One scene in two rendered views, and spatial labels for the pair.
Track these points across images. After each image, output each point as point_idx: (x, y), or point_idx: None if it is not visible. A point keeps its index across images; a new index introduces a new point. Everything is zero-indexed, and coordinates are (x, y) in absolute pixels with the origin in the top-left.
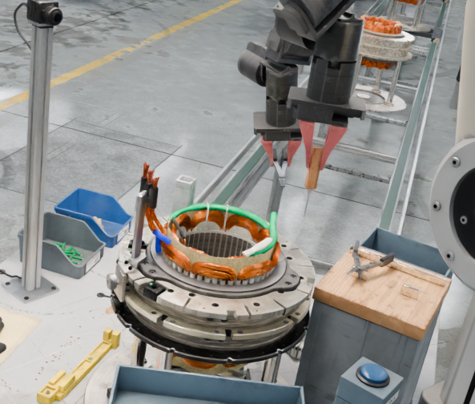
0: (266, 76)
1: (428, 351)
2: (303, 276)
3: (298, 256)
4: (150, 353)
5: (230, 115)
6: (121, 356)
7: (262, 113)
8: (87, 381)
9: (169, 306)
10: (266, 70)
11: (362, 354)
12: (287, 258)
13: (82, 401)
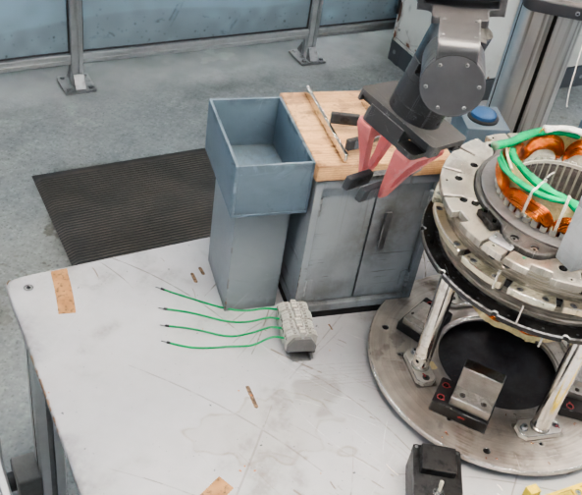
0: (484, 50)
1: (137, 258)
2: (486, 144)
3: (459, 161)
4: (501, 443)
5: None
6: (542, 462)
7: (424, 137)
8: None
9: None
10: (491, 39)
11: None
12: (476, 165)
13: None
